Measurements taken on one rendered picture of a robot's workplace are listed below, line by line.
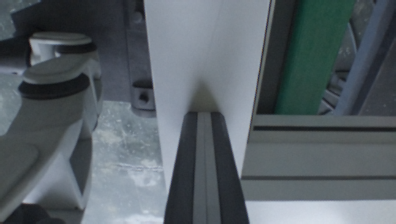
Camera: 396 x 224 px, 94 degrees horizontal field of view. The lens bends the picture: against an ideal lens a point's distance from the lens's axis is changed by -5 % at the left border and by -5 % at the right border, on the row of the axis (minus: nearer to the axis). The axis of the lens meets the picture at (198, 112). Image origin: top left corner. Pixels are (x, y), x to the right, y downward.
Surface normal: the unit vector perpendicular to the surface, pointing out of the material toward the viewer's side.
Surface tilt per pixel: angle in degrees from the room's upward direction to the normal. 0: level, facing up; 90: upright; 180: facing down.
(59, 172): 3
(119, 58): 0
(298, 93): 0
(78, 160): 90
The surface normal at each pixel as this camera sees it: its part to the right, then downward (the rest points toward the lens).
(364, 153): 0.00, -0.86
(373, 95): -0.02, 0.51
